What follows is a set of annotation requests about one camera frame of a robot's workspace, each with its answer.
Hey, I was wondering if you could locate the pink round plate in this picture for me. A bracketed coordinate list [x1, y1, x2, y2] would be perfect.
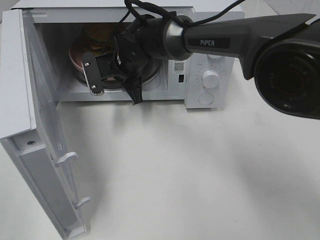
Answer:
[68, 34, 113, 85]

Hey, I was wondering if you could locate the glass microwave turntable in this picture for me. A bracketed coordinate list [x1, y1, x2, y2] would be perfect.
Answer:
[72, 59, 162, 90]

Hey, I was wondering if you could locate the white microwave oven body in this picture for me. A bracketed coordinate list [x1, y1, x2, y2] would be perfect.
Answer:
[2, 0, 234, 109]

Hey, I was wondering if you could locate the burger with lettuce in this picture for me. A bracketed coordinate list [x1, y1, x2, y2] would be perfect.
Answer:
[81, 22, 124, 55]

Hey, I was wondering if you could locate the white microwave door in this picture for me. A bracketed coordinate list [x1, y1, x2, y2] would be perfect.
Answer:
[0, 9, 90, 240]

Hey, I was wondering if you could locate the white lower microwave knob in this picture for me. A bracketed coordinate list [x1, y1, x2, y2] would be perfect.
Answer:
[202, 70, 220, 89]

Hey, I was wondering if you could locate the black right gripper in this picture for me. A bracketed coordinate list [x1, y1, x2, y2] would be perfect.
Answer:
[110, 27, 150, 105]

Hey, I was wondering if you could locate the white warning label sticker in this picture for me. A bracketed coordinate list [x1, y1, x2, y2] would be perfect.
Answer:
[173, 60, 185, 74]

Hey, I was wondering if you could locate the round white door button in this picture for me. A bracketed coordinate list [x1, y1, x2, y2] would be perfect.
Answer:
[198, 93, 214, 105]

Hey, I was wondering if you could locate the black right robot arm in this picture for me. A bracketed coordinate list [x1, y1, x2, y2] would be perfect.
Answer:
[111, 13, 320, 119]

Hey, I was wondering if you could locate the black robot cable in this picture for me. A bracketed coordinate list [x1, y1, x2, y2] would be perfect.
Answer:
[104, 0, 246, 53]

